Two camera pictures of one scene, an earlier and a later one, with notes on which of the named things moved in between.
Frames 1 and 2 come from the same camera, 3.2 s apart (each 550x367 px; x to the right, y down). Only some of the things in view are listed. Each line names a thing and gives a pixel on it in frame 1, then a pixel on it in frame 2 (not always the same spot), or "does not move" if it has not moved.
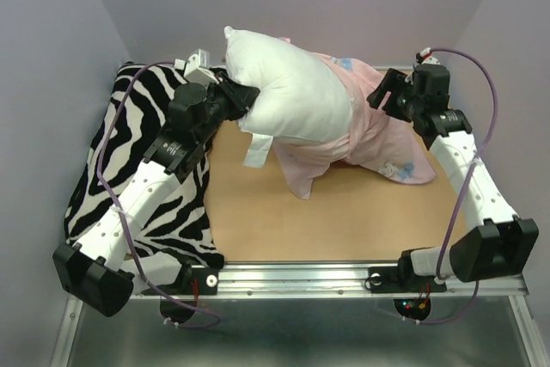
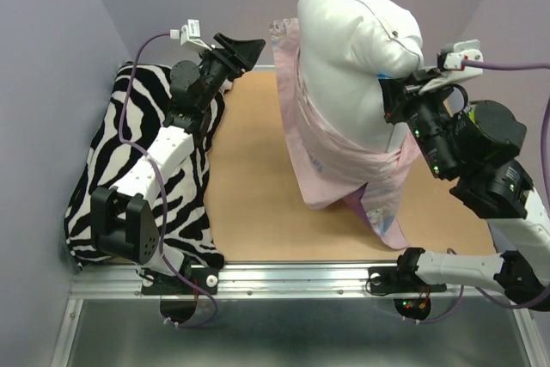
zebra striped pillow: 133,118 does not move
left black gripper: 241,97 -> 241,55
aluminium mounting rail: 332,280 does not move
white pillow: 301,95 -> 348,40
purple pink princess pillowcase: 379,139 -> 326,166
